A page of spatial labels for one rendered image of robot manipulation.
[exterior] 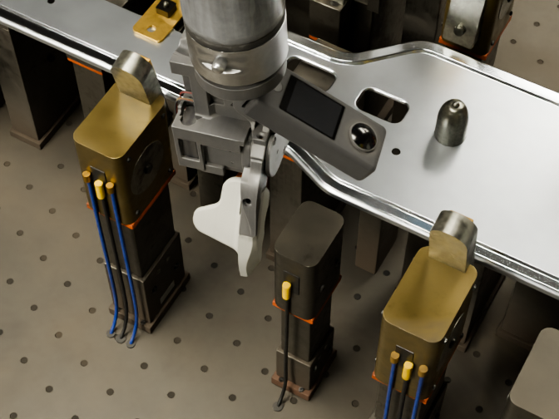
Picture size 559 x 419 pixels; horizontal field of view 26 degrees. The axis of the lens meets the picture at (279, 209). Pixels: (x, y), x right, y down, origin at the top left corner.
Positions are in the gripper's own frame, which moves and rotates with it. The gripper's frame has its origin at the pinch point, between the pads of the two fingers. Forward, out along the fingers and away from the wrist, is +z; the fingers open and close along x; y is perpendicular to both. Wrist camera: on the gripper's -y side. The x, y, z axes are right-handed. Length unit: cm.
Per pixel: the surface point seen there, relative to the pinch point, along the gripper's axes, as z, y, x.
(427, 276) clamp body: 4.6, -13.7, 0.5
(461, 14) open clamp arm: 7.3, -9.2, -33.9
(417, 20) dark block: 15.8, -3.3, -39.7
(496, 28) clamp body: 11.1, -12.8, -36.4
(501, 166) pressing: 9.5, -17.3, -16.9
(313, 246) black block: 9.5, -2.0, -2.8
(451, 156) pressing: 9.2, -12.3, -16.6
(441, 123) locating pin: 6.3, -10.7, -18.2
